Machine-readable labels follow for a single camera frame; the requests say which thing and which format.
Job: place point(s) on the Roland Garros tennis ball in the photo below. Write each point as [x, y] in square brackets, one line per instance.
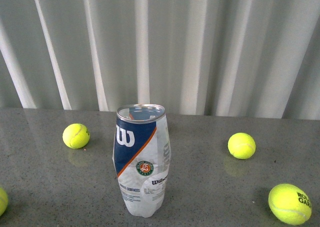
[290, 204]

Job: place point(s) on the white pleated curtain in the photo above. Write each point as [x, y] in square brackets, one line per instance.
[253, 58]

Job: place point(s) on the far right tennis ball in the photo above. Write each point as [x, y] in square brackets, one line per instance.
[241, 145]

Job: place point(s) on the far left tennis ball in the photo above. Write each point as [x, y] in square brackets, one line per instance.
[76, 136]

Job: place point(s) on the clear plastic tennis ball can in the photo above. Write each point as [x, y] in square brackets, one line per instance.
[141, 157]

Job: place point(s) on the near left edge tennis ball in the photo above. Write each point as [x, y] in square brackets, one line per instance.
[3, 201]

